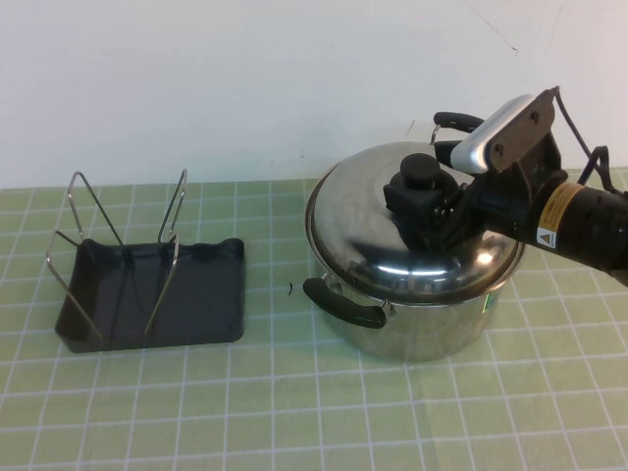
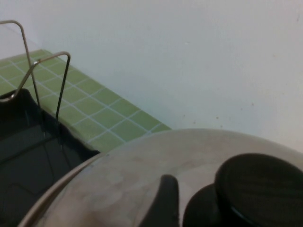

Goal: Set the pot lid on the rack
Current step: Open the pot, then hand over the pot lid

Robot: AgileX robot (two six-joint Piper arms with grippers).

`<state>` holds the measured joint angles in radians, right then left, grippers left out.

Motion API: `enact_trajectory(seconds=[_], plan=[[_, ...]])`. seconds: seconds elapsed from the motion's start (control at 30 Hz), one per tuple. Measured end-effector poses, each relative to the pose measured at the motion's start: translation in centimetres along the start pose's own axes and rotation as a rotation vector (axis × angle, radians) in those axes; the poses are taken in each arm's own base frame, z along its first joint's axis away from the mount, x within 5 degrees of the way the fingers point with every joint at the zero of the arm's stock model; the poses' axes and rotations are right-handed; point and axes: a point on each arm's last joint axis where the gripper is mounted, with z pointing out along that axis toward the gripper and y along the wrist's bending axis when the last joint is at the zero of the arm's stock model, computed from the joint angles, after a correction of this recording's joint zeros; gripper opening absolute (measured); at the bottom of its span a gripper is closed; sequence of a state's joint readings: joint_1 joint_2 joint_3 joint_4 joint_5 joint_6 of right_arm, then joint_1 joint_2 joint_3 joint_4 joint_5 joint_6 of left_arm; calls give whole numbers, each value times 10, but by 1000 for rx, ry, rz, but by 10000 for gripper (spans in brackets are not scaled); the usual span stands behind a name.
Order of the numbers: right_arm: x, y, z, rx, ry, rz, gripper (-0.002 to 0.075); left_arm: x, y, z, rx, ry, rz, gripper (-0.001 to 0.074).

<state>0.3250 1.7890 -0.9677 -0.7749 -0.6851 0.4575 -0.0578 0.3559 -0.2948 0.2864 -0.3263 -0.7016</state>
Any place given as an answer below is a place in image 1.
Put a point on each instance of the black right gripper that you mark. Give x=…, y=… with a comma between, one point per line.
x=495, y=206

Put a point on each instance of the stainless steel pot lid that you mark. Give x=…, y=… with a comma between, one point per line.
x=353, y=221

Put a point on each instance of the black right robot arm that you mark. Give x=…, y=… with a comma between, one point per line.
x=589, y=221

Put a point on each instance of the green checkered tablecloth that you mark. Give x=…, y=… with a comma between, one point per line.
x=294, y=392

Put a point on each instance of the black plastic drip tray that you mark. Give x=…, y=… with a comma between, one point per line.
x=196, y=304

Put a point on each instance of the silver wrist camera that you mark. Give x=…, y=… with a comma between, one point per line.
x=490, y=132

